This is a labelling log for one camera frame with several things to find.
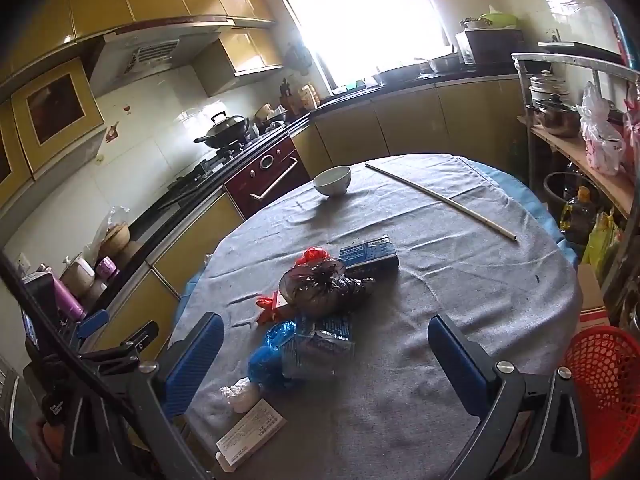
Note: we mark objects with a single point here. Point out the pink bottle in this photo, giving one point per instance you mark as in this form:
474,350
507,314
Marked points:
70,300

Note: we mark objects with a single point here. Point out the microwave oven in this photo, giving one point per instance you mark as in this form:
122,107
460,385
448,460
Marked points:
492,45

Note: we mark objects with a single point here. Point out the range hood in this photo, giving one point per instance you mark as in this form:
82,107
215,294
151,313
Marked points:
150,60

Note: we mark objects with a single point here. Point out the black flat tray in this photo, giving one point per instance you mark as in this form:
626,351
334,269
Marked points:
580,50

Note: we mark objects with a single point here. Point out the pink plastic bag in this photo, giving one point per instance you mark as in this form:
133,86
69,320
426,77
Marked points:
632,130

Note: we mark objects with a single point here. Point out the hanging dark utensil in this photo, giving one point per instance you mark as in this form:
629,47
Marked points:
299,57

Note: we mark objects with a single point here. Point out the red plastic basket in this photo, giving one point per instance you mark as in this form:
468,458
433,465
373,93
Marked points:
605,385

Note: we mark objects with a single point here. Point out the yellow lower cabinets with counter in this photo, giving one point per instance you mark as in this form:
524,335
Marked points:
450,110

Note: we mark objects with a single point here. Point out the white tissue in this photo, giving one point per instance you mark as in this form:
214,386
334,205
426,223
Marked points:
242,397

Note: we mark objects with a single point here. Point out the white patterned plastic bag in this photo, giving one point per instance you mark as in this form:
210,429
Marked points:
602,140

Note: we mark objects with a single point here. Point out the clear plastic bag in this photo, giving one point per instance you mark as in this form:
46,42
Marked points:
112,217

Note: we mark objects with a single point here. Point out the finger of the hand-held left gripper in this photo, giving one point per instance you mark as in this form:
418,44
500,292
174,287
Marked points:
135,342
95,324

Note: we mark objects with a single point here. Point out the teal plastic container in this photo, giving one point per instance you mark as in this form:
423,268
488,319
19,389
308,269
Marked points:
355,85

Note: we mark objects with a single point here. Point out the white enamel pot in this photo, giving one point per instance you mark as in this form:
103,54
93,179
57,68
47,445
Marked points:
547,87

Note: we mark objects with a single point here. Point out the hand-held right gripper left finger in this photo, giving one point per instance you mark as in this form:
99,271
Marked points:
195,360

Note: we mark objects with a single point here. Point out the grey tablecloth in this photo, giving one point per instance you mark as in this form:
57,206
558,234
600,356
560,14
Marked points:
400,240

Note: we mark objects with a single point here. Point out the black bucket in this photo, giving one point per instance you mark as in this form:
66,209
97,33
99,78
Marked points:
555,190

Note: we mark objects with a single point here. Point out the gas stove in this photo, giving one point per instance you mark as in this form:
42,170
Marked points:
200,170

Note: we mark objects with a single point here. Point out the bright window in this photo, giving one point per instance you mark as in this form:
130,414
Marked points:
370,20

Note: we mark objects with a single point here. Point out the beige jar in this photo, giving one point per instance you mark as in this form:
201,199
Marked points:
80,275

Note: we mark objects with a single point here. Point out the cooking oil bottle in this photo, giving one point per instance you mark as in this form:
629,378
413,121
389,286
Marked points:
575,215

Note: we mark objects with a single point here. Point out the orange box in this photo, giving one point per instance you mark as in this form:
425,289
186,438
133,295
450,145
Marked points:
309,97

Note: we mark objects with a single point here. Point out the orange snack wrapper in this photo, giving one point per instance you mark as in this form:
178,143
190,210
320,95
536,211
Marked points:
267,305

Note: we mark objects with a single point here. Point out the steel pot with lid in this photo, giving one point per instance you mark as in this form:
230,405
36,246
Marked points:
557,120

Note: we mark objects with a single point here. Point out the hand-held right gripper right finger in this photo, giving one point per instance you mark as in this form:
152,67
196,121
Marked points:
457,365

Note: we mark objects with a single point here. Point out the blue plastic bag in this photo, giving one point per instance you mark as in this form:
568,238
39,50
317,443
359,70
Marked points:
272,355

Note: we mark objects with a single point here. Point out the long thin wooden stick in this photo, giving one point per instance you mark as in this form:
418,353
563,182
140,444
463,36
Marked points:
507,235

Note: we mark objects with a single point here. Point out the cardboard box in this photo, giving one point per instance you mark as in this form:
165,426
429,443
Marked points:
592,300

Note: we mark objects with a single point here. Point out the blue undercloth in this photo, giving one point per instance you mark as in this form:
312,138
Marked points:
542,210

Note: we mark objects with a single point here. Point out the brown clay pot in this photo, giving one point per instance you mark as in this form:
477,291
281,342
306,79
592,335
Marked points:
117,240

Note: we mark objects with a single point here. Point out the green plastic basin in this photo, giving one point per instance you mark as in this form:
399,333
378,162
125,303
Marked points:
500,20

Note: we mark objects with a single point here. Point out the dark plastic bag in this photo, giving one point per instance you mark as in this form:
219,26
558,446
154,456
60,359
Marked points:
315,290

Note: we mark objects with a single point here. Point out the steel basin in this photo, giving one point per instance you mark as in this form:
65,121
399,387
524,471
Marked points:
444,64

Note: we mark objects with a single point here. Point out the blue medicine box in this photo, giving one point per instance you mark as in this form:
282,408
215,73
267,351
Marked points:
370,252

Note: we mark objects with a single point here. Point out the purple container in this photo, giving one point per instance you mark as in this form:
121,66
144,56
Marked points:
106,267

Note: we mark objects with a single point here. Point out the metal shelf rack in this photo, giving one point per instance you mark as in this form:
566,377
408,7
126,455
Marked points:
565,60

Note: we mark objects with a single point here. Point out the white bowl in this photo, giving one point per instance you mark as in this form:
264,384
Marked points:
331,182

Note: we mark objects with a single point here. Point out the white paper box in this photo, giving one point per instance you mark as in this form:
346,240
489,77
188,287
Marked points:
250,435

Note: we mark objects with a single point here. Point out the black wok with lid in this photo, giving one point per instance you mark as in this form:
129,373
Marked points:
225,130

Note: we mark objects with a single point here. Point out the white wall socket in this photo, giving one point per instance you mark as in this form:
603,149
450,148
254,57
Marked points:
554,34

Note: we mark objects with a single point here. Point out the red plastic bag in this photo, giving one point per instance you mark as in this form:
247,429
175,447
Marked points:
311,256

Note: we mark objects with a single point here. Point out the yellow bag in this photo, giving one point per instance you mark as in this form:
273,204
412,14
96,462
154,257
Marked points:
600,242

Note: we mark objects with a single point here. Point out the red wall sticker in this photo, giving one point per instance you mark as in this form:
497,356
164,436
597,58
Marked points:
112,132

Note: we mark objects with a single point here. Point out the dark red oven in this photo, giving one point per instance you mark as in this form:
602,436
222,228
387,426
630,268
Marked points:
270,170

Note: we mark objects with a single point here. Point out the dark knife block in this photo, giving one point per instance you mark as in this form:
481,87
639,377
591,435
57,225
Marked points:
286,95

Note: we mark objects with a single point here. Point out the red and white medicine box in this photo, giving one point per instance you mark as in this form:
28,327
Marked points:
282,300

